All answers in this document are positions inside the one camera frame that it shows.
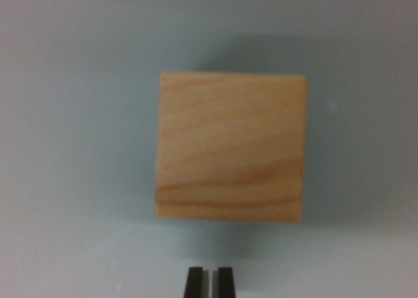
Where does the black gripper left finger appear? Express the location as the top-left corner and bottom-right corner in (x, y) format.
(184, 267), (210, 298)

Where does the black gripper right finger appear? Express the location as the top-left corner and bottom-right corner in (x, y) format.
(212, 267), (237, 298)

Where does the light wooden cube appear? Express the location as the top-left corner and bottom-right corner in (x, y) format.
(153, 71), (308, 224)

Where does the pale blue plastic bin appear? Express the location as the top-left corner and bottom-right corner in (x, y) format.
(0, 0), (418, 298)

